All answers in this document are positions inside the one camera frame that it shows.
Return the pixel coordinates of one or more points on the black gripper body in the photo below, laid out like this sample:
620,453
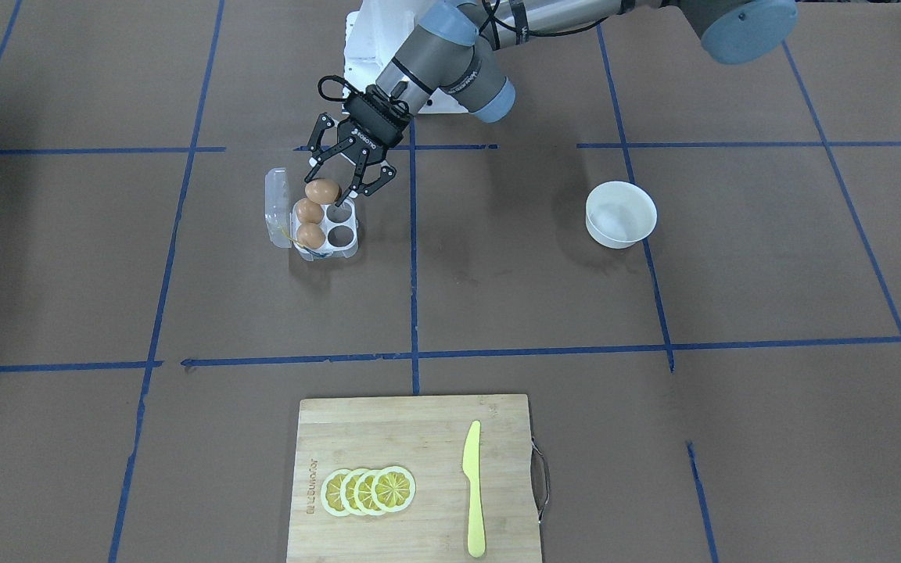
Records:
373,127

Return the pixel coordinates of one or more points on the brown egg from bowl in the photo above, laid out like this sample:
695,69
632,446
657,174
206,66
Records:
323,191

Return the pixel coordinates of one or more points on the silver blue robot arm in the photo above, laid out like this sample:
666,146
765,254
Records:
507,24

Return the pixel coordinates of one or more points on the clear plastic egg box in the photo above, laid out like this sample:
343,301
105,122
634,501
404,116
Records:
340,223

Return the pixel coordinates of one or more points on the brown egg in box rear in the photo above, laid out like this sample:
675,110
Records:
308,212

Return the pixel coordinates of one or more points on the brown egg in box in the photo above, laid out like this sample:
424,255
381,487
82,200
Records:
310,236
308,212

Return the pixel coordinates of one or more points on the brown egg in box front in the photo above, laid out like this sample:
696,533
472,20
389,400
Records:
310,236

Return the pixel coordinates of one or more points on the yellow green rubber band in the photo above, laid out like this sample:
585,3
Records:
289,240

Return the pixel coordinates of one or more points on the bamboo cutting board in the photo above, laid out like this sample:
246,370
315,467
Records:
424,434

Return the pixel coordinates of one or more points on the white bowl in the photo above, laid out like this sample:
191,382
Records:
619,214

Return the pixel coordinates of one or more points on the yellow plastic knife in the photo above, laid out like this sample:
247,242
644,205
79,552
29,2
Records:
470,466

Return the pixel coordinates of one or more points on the lemon slice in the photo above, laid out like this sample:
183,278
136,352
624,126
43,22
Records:
332,494
364,497
394,488
348,491

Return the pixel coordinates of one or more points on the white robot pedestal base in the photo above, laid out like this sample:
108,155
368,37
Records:
372,47

